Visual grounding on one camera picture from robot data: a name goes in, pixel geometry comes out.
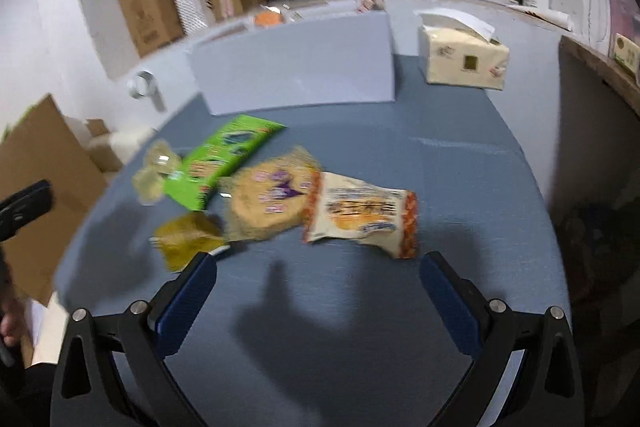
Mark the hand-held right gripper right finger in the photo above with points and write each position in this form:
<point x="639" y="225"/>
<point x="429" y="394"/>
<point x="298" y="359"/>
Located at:
<point x="447" y="302"/>

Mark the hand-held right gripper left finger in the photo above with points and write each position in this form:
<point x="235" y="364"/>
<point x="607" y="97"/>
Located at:
<point x="182" y="302"/>

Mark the dark yellow pickle packet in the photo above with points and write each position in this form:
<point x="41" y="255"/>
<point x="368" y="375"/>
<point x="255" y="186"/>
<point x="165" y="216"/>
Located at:
<point x="187" y="239"/>

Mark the orange white snack packet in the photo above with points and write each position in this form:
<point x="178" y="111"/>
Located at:
<point x="362" y="214"/>

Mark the clear yellow candy packet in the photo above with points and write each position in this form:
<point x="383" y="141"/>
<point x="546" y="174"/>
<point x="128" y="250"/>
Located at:
<point x="157" y="172"/>

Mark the round cracker packet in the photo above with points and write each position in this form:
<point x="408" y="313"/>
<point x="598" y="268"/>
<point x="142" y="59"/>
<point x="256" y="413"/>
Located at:
<point x="272" y="197"/>

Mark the green snack packet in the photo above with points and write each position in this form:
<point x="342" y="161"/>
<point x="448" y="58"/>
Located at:
<point x="220" y="157"/>

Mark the white box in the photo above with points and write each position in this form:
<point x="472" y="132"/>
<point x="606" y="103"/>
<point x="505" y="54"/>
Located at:
<point x="300" y="62"/>

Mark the person's left hand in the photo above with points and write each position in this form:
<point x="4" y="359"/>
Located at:
<point x="11" y="327"/>

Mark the flat cardboard sheet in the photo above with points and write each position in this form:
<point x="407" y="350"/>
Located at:
<point x="45" y="167"/>

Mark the tape roll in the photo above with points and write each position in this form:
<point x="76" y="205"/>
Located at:
<point x="141" y="85"/>

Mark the large cardboard box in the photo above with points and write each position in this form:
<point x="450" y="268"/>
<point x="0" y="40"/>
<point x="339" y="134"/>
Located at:
<point x="147" y="7"/>

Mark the yellow tissue box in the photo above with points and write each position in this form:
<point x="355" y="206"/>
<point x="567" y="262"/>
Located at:
<point x="462" y="57"/>

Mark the white tube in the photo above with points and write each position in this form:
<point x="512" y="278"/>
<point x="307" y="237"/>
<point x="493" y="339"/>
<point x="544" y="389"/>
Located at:
<point x="542" y="17"/>

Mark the small yellow carton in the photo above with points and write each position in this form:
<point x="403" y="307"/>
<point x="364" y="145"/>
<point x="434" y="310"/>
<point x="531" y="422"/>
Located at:
<point x="627" y="57"/>

